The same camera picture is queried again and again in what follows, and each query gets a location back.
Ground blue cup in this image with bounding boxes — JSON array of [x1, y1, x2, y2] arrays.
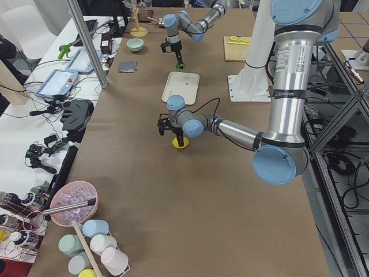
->
[[82, 219, 109, 238]]

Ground aluminium frame post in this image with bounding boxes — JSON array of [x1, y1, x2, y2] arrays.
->
[[65, 0, 108, 89]]

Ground mint green cup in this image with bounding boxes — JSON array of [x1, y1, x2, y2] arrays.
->
[[58, 234, 84, 257]]

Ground yellow cup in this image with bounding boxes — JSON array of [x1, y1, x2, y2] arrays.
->
[[78, 268, 97, 277]]

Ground teach pendant near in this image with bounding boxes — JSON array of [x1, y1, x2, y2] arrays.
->
[[35, 69, 78, 98]]

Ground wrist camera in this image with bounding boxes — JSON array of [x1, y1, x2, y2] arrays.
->
[[157, 116, 171, 136], [160, 42, 172, 53]]

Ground pink bowl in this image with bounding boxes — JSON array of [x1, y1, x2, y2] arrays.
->
[[50, 181, 99, 227]]

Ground white cup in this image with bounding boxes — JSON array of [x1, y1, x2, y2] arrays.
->
[[89, 234, 117, 256]]

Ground bamboo cutting board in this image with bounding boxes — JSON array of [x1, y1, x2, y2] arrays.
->
[[223, 36, 251, 62]]

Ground wooden mug tree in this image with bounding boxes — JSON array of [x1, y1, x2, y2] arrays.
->
[[123, 0, 152, 38]]

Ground pink cup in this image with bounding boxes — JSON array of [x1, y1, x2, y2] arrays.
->
[[100, 246, 130, 276]]

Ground white rabbit print tray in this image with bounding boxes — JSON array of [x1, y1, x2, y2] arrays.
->
[[161, 72, 199, 106]]

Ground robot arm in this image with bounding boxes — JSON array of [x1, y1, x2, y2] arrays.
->
[[160, 1, 228, 69], [164, 1, 341, 185]]

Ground yellow plastic knife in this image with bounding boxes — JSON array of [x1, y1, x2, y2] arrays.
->
[[228, 41, 250, 46]]

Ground teach pendant far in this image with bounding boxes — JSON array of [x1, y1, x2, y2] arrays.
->
[[66, 48, 93, 74]]

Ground green lime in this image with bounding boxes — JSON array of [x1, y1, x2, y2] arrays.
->
[[176, 63, 186, 70]]

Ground grey cup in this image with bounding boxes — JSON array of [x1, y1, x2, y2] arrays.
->
[[68, 252, 92, 275]]

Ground grey folded cloth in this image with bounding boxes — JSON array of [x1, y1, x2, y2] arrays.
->
[[118, 61, 137, 73]]

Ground metal scoop in bowl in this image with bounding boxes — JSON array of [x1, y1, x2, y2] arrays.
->
[[43, 198, 97, 216]]

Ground mint green bowl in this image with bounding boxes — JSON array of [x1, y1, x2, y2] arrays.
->
[[126, 38, 144, 53]]

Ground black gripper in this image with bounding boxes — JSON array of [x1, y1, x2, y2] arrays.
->
[[169, 123, 185, 147], [169, 41, 184, 63]]

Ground teach pendant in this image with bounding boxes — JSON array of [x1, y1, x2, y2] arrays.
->
[[66, 48, 93, 74], [35, 69, 78, 98]]

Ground yellow lemon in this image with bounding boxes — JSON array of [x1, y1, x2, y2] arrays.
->
[[172, 137, 189, 149]]

